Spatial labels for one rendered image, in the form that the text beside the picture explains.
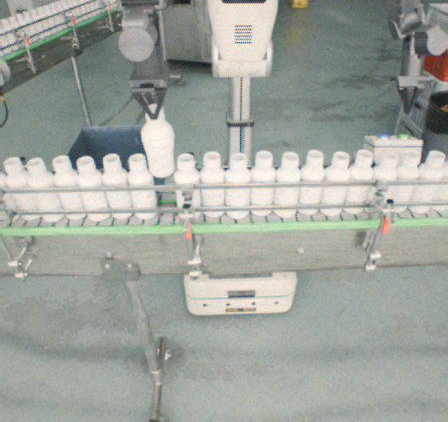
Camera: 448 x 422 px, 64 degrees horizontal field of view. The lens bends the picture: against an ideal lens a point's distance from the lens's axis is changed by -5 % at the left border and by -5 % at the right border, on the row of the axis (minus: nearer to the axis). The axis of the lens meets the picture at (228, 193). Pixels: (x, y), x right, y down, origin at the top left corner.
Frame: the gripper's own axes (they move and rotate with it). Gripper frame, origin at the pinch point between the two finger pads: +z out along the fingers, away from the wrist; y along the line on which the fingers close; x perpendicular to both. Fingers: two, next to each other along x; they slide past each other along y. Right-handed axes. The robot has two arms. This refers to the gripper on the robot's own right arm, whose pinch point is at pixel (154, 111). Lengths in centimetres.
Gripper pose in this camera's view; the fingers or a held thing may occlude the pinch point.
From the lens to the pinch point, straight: 81.1
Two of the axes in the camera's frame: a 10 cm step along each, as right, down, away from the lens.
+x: 10.0, -0.2, 0.2
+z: 0.0, 7.7, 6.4
